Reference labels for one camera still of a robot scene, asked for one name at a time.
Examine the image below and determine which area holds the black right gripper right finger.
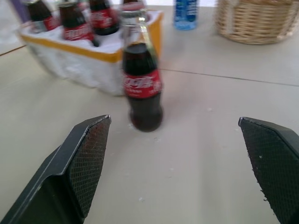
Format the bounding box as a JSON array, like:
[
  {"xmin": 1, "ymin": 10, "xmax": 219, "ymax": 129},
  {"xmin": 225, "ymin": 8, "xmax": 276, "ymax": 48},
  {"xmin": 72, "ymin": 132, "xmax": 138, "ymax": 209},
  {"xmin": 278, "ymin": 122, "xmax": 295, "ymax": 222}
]
[{"xmin": 238, "ymin": 117, "xmax": 299, "ymax": 224}]

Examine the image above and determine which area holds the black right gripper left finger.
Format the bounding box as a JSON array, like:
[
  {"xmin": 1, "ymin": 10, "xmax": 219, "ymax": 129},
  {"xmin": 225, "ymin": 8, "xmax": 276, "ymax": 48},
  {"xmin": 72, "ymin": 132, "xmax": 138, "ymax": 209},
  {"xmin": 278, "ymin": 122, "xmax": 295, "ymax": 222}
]
[{"xmin": 0, "ymin": 114, "xmax": 112, "ymax": 224}]

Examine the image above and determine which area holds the white foam crate yellow rim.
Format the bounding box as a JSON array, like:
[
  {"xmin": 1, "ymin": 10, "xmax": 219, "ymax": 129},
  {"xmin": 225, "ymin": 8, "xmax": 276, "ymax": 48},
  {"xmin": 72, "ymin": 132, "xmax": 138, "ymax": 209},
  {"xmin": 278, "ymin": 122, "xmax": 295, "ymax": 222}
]
[{"xmin": 16, "ymin": 9, "xmax": 164, "ymax": 97}]

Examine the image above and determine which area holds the glass cola bottle red label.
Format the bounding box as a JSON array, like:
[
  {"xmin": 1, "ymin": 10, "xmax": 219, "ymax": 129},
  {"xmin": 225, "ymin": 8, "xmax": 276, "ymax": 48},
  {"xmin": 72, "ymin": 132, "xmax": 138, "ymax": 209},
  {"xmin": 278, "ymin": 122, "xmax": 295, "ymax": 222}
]
[
  {"xmin": 25, "ymin": 0, "xmax": 60, "ymax": 34},
  {"xmin": 122, "ymin": 0, "xmax": 145, "ymax": 12},
  {"xmin": 120, "ymin": 8, "xmax": 164, "ymax": 133},
  {"xmin": 88, "ymin": 0, "xmax": 121, "ymax": 36},
  {"xmin": 57, "ymin": 1, "xmax": 95, "ymax": 42}
]

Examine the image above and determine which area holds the woven wicker basket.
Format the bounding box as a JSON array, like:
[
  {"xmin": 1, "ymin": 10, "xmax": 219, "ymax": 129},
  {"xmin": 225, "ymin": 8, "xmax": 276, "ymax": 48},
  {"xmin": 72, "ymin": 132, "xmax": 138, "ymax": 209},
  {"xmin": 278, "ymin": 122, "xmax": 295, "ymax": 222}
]
[{"xmin": 214, "ymin": 0, "xmax": 299, "ymax": 45}]

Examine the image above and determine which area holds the blue label plastic bottle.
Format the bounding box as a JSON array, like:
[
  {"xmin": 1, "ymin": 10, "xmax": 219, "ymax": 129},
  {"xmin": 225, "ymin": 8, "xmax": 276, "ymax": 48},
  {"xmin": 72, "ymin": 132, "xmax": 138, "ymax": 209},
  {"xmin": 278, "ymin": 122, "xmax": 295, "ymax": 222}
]
[{"xmin": 172, "ymin": 0, "xmax": 198, "ymax": 30}]

